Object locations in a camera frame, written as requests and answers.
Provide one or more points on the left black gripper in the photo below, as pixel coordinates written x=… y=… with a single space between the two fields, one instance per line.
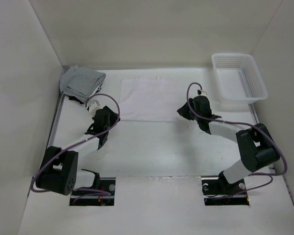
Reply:
x=112 y=116

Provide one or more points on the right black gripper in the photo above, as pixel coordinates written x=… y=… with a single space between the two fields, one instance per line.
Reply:
x=183 y=111

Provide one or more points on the white tank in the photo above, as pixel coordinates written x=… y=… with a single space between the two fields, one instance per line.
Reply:
x=153 y=100
x=95 y=91

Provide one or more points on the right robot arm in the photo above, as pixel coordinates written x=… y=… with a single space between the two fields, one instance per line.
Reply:
x=256 y=147

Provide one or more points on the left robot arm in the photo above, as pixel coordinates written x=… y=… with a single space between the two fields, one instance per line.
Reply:
x=59 y=171

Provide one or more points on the folded white tank top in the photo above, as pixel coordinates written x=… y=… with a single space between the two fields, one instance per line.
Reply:
x=95 y=91

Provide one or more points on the folded black tank top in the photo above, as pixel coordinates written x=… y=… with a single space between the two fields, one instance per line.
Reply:
x=79 y=98

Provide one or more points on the folded grey tank top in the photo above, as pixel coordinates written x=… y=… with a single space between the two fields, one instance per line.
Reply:
x=80 y=80

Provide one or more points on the white plastic basket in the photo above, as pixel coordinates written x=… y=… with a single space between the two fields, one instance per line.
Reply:
x=238 y=80

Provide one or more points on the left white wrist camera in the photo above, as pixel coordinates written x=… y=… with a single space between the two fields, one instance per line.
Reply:
x=92 y=106

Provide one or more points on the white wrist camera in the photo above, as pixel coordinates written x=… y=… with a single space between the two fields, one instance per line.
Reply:
x=202 y=92
x=92 y=106

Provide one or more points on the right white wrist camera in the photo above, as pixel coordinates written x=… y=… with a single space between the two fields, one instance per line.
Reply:
x=202 y=92

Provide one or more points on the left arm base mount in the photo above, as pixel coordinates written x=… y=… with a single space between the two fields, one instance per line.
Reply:
x=93 y=190

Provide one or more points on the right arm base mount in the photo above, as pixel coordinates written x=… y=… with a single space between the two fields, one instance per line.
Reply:
x=219 y=193

